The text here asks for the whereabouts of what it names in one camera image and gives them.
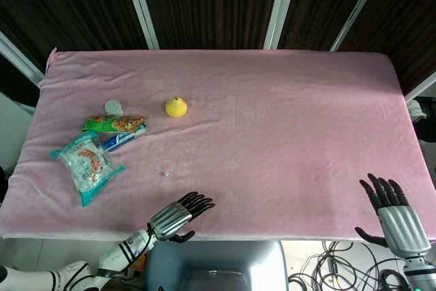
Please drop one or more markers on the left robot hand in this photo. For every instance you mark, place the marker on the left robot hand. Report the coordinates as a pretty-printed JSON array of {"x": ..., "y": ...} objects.
[{"x": 172, "y": 218}]

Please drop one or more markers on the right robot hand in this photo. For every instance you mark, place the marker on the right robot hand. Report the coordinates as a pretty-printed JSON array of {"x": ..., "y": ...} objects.
[{"x": 398, "y": 217}]

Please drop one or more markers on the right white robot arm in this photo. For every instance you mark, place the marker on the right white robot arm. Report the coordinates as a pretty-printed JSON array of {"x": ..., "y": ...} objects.
[{"x": 419, "y": 273}]

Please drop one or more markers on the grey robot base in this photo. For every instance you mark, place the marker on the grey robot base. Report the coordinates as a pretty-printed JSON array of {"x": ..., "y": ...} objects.
[{"x": 214, "y": 265}]

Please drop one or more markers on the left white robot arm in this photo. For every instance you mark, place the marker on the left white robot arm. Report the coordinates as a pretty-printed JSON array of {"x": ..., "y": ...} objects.
[{"x": 102, "y": 262}]

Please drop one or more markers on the pink fleece table cloth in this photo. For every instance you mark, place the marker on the pink fleece table cloth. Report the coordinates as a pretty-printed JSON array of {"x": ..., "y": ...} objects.
[{"x": 218, "y": 141}]

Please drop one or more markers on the blue white toothpaste box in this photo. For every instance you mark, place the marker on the blue white toothpaste box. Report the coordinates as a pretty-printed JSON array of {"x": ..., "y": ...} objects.
[{"x": 124, "y": 138}]

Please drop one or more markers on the teal clear snack bag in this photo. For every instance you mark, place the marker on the teal clear snack bag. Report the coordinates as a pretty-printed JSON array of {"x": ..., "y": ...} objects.
[{"x": 88, "y": 165}]

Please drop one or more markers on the white cloth bundle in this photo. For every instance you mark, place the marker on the white cloth bundle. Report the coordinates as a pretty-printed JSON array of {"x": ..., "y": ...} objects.
[{"x": 416, "y": 109}]

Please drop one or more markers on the green snack packet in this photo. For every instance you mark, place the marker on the green snack packet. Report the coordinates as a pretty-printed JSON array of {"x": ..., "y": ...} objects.
[{"x": 114, "y": 123}]

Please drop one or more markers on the yellow pear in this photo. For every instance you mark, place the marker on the yellow pear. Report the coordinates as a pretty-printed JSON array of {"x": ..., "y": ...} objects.
[{"x": 176, "y": 107}]

